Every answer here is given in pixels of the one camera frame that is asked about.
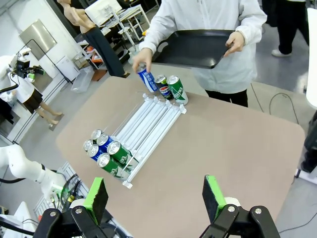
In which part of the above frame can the black Pepsi sample can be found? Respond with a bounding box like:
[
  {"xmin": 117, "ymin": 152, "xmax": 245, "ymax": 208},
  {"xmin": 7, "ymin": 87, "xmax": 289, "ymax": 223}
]
[{"xmin": 154, "ymin": 74, "xmax": 175, "ymax": 101}]

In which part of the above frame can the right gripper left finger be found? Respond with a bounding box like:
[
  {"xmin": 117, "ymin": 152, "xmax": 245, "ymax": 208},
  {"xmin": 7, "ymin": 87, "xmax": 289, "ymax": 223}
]
[{"xmin": 33, "ymin": 177, "xmax": 109, "ymax": 238}]

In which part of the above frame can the bystander in black trousers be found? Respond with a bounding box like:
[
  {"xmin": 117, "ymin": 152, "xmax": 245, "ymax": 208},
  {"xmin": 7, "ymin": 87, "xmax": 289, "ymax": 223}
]
[{"xmin": 268, "ymin": 0, "xmax": 310, "ymax": 58}]

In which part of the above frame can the person's left forearm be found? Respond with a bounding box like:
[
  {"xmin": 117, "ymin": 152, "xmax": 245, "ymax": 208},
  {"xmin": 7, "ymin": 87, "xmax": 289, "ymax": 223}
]
[{"xmin": 235, "ymin": 9, "xmax": 268, "ymax": 47}]

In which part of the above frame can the blue Pocari Sweat sample can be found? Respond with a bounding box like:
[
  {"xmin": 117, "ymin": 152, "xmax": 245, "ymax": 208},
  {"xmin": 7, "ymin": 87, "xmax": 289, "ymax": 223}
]
[{"xmin": 137, "ymin": 63, "xmax": 159, "ymax": 93}]

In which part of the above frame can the metal wall panel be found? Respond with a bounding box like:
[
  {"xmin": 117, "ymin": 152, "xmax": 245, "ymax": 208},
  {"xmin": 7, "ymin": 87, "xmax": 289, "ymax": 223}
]
[{"xmin": 19, "ymin": 19, "xmax": 58, "ymax": 61}]

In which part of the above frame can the clear plastic storage bin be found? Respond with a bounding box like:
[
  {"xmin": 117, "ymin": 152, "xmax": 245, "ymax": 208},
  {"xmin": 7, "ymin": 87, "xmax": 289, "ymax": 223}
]
[{"xmin": 71, "ymin": 65, "xmax": 95, "ymax": 94}]

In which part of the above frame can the white can dispenser rack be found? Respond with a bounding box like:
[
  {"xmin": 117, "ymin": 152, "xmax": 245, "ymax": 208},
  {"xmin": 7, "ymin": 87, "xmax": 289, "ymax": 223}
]
[{"xmin": 106, "ymin": 92, "xmax": 187, "ymax": 189}]

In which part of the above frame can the black plastic tray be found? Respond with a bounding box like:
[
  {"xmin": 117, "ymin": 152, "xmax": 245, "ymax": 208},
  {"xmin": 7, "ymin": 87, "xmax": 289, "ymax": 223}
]
[{"xmin": 151, "ymin": 29, "xmax": 236, "ymax": 70}]

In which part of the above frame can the person's right forearm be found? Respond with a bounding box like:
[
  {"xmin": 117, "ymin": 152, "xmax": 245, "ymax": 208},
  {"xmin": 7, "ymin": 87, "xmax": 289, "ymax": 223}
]
[{"xmin": 138, "ymin": 14, "xmax": 171, "ymax": 54}]

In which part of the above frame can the small white cabinet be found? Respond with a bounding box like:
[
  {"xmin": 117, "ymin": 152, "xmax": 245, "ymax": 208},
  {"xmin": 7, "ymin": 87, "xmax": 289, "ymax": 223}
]
[{"xmin": 54, "ymin": 55, "xmax": 80, "ymax": 84}]

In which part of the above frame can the green Chilsung sample can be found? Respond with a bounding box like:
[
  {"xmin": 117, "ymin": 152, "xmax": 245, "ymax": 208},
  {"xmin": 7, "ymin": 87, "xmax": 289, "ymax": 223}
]
[{"xmin": 166, "ymin": 75, "xmax": 189, "ymax": 104}]

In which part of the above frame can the person in white hoodie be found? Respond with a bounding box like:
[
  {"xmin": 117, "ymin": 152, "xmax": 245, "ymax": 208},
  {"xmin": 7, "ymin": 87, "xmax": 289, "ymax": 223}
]
[{"xmin": 138, "ymin": 0, "xmax": 268, "ymax": 108}]

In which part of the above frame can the white column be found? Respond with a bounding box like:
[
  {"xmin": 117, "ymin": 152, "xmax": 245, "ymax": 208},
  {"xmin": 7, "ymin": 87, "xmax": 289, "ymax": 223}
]
[{"xmin": 305, "ymin": 7, "xmax": 317, "ymax": 110}]

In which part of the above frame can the white frame desk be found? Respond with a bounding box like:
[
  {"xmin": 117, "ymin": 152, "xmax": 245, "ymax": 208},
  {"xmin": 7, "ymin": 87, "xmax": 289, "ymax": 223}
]
[{"xmin": 84, "ymin": 0, "xmax": 152, "ymax": 48}]

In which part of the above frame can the person's left hand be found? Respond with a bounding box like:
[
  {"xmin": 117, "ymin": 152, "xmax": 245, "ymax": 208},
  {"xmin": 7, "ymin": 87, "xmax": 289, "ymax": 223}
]
[{"xmin": 223, "ymin": 30, "xmax": 246, "ymax": 58}]

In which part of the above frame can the mannequin with black skirt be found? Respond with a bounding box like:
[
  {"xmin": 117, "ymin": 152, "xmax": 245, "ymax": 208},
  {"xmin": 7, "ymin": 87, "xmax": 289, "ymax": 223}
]
[{"xmin": 9, "ymin": 74, "xmax": 64, "ymax": 128}]

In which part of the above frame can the person's right hand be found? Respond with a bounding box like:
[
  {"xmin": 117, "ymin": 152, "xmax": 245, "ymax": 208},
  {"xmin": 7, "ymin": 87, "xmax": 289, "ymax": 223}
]
[{"xmin": 132, "ymin": 47, "xmax": 154, "ymax": 74}]

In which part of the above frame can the green can second row left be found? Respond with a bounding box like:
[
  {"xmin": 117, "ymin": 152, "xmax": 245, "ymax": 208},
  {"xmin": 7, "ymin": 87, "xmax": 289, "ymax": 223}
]
[{"xmin": 90, "ymin": 128, "xmax": 103, "ymax": 141}]

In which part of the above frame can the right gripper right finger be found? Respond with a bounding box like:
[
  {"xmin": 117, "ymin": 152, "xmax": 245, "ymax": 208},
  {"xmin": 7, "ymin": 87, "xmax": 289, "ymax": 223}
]
[{"xmin": 200, "ymin": 174, "xmax": 281, "ymax": 238}]

